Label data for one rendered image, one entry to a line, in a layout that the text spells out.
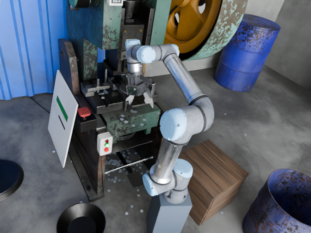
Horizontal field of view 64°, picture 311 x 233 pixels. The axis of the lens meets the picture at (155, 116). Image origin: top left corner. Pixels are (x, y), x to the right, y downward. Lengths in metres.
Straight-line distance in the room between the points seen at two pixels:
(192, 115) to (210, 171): 0.91
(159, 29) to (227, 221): 1.43
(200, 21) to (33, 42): 1.64
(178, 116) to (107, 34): 0.65
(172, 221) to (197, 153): 0.56
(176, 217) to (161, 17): 1.13
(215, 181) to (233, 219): 0.43
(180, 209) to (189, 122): 0.67
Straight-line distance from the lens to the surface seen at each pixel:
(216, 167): 1.86
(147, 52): 1.14
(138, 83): 1.30
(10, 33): 2.62
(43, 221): 1.91
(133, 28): 1.49
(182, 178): 1.31
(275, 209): 1.72
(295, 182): 2.04
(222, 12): 1.38
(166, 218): 1.55
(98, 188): 1.89
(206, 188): 1.71
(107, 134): 1.48
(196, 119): 0.96
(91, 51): 1.74
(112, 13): 1.36
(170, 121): 0.94
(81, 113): 1.42
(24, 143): 2.39
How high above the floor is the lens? 1.63
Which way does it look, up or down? 37 degrees down
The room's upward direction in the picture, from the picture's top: 12 degrees clockwise
